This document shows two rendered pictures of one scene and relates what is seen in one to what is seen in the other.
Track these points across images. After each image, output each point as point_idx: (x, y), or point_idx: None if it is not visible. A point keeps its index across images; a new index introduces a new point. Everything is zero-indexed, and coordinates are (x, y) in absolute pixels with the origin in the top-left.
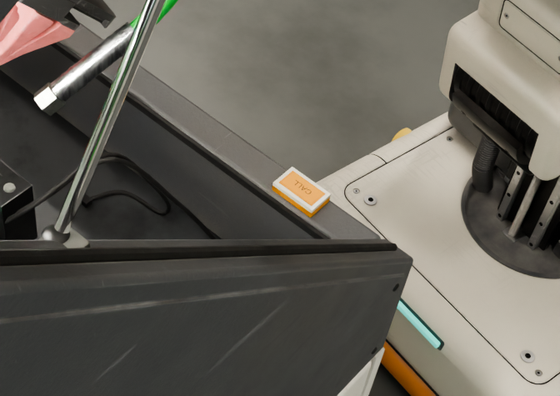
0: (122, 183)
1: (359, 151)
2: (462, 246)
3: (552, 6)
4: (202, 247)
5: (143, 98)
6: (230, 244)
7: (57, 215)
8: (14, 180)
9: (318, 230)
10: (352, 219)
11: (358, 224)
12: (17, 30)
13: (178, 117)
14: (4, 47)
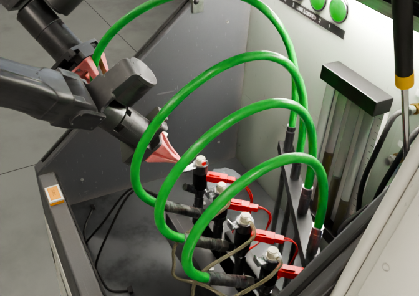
0: (106, 295)
1: None
2: None
3: None
4: (154, 34)
5: (88, 260)
6: (138, 58)
7: (146, 287)
8: (172, 215)
9: (59, 184)
10: (43, 183)
11: (42, 181)
12: (165, 135)
13: (78, 245)
14: (171, 145)
